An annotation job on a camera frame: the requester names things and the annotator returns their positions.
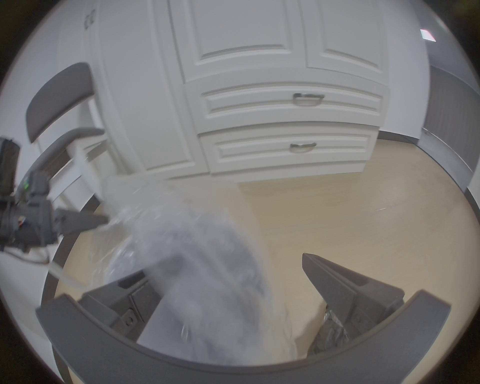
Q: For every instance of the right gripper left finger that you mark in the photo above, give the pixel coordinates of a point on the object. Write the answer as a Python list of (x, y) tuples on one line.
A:
[(123, 303)]

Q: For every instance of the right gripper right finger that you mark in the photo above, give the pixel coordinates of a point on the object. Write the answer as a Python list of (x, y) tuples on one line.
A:
[(345, 296)]

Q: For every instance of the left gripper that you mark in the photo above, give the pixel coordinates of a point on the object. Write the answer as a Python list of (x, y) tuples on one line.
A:
[(33, 225)]

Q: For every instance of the clear plastic bag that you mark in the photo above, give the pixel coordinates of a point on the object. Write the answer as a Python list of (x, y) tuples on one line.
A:
[(210, 243)]

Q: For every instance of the crumpled black plastic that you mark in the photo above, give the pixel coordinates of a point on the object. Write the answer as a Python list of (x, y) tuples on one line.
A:
[(332, 333)]

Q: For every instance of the white trash bin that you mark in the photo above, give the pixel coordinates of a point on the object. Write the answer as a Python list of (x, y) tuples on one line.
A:
[(159, 326)]

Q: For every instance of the white chair grey padding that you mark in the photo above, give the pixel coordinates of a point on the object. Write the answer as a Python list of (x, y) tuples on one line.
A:
[(56, 93)]

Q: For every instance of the white wardrobe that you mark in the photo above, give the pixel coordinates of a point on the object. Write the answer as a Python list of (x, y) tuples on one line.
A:
[(262, 112)]

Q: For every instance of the grey curtain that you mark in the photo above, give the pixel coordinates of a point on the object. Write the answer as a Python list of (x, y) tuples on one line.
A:
[(450, 105)]

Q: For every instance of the square ceiling light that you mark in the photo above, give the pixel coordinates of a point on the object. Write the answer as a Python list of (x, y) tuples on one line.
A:
[(427, 35)]

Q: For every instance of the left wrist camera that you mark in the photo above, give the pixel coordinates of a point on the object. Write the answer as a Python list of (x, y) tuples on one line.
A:
[(8, 165)]

